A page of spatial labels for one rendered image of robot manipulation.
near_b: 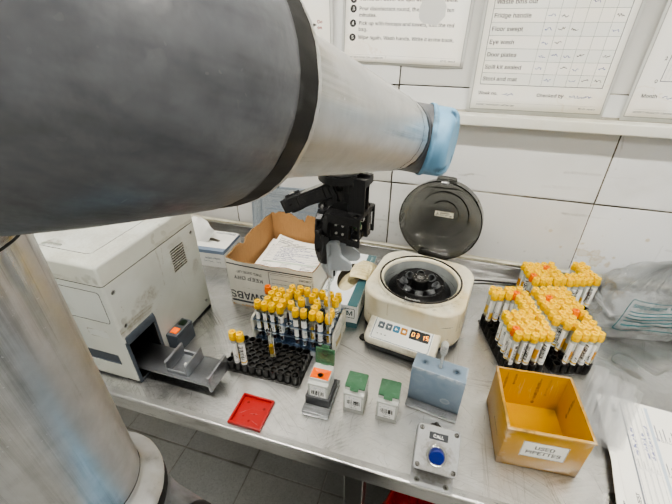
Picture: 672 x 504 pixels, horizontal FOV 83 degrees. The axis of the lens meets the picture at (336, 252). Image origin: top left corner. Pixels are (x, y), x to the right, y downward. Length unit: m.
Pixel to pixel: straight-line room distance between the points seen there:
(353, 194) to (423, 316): 0.38
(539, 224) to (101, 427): 1.07
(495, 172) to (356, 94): 0.91
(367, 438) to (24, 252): 0.65
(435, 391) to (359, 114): 0.65
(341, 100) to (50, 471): 0.28
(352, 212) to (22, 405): 0.47
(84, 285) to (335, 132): 0.69
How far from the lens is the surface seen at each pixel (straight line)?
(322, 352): 0.77
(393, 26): 1.05
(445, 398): 0.81
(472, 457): 0.80
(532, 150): 1.09
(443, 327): 0.89
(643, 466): 0.91
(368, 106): 0.23
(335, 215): 0.61
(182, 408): 0.88
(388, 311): 0.90
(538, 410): 0.90
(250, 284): 1.01
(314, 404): 0.81
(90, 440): 0.33
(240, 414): 0.83
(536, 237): 1.19
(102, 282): 0.79
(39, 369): 0.27
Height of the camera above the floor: 1.54
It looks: 32 degrees down
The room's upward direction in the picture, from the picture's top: straight up
